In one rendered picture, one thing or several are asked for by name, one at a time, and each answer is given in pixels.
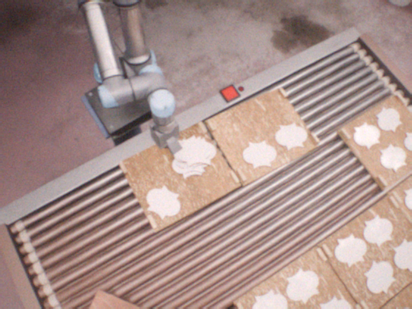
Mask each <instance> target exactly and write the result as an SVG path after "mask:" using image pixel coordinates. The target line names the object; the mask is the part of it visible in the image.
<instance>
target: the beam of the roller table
mask: <svg viewBox="0 0 412 309"><path fill-rule="evenodd" d="M360 35H361V34H360V33H359V31H358V30H357V29H356V28H354V27H352V28H351V27H350V28H349V29H347V30H345V31H343V32H340V33H339V34H337V35H334V36H332V37H331V38H328V39H326V41H322V42H321V43H317V44H316V45H315V46H313V47H310V48H309V49H306V50H304V51H302V52H300V53H299V54H296V55H294V56H293V57H289V58H288V59H286V60H284V61H282V62H281V63H278V64H276V65H273V66H272V67H270V68H268V69H265V70H264V71H262V72H260V73H259V74H256V75H254V76H252V77H250V78H248V79H245V80H244V81H242V82H239V84H237V85H234V86H235V88H236V89H237V90H238V87H239V86H243V87H244V91H243V92H239V93H240V95H241V97H240V98H239V99H236V100H234V101H232V102H230V103H229V104H228V103H226V102H225V99H224V98H223V97H222V96H221V94H220V93H217V95H215V96H213V97H210V98H209V99H206V100H204V101H203V102H201V103H199V104H195V105H194V106H193V107H191V108H189V109H187V110H186V111H184V112H181V113H179V114H177V115H175V120H176V121H177V123H178V124H179V132H181V131H183V130H184V129H186V128H188V127H192V126H193V125H194V124H197V123H199V122H200V121H202V122H204V121H206V120H208V119H210V118H212V117H214V116H217V115H218V114H219V113H222V112H224V111H225V110H228V109H230V108H231V107H233V106H234V105H237V104H240V103H241V102H243V101H244V100H246V99H249V98H251V97H253V96H254V95H255V94H257V93H260V92H262V91H264V90H266V89H267V88H270V87H272V86H273V85H276V84H277V83H278V82H282V81H283V80H284V79H287V78H289V77H291V76H293V75H294V74H298V73H299V72H300V71H302V70H305V69H306V68H308V67H309V66H312V65H314V64H316V63H318V62H320V61H321V60H323V59H326V58H328V57H329V56H332V55H333V54H335V53H336V52H337V53H338V52H339V51H340V50H342V49H345V48H346V47H349V45H351V44H355V41H356V40H357V39H358V36H360ZM238 91H239V90H238ZM154 144H156V143H155V142H154V141H153V140H152V138H151V135H150V129H148V130H147V131H145V132H143V133H141V134H139V135H137V136H135V137H133V138H130V139H129V140H128V141H126V142H124V143H121V144H119V145H117V146H116V147H114V148H112V149H111V150H109V151H106V152H105V153H103V154H101V155H99V156H98V157H96V158H93V159H91V160H89V161H88V162H86V163H84V164H82V165H80V166H78V167H77V168H75V169H73V170H70V171H69V172H67V173H65V174H64V175H61V176H60V177H58V178H57V179H55V180H52V181H50V182H48V183H46V184H45V185H42V186H40V187H39V188H38V189H35V190H34V191H32V192H31V193H28V194H26V195H25V196H22V197H21V198H19V199H17V200H16V201H14V202H11V203H10V204H8V205H6V206H4V207H1V209H0V225H1V224H3V223H5V224H7V225H9V226H13V225H14V224H15V223H16V222H17V221H19V220H23V219H25V218H26V217H29V216H31V215H32V214H34V213H36V212H38V211H39V210H42V209H43V208H45V207H48V206H49V205H51V204H52V203H53V202H56V201H58V200H59V199H61V198H63V197H65V196H67V195H69V194H70V193H73V192H75V191H76V190H78V189H80V188H82V187H83V186H85V185H87V184H90V183H92V182H93V181H94V180H96V179H98V178H101V177H102V176H104V175H105V174H107V173H109V172H112V171H113V170H115V169H117V168H118V167H120V165H119V164H118V163H119V162H121V161H122V160H124V159H126V158H129V157H131V156H133V155H135V154H136V153H138V152H140V151H143V150H144V149H147V148H149V147H150V146H152V145H154Z"/></svg>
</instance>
